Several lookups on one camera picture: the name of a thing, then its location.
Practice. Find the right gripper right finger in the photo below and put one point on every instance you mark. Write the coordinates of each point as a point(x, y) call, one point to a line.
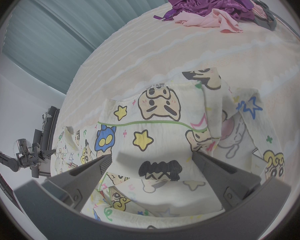
point(222, 181)

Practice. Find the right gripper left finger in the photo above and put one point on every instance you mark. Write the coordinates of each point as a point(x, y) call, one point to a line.
point(87, 181)

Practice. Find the white printed pyjama top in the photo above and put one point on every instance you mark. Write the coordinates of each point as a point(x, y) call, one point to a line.
point(160, 139)

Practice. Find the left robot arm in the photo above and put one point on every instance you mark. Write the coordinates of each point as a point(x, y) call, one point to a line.
point(12, 162)

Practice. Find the black chest of drawers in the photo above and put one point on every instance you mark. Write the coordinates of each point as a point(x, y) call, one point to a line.
point(50, 126)

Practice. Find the blue-green curtain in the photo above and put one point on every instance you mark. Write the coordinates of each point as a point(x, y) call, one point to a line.
point(45, 59)
point(95, 11)

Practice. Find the bed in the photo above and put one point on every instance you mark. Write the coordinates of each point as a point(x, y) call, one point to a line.
point(177, 49)

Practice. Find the pink garment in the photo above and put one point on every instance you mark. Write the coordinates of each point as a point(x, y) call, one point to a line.
point(207, 20)

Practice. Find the dark grey garment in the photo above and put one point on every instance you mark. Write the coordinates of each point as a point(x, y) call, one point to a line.
point(265, 22)

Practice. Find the purple satin garment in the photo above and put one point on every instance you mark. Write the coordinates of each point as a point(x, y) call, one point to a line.
point(202, 1)

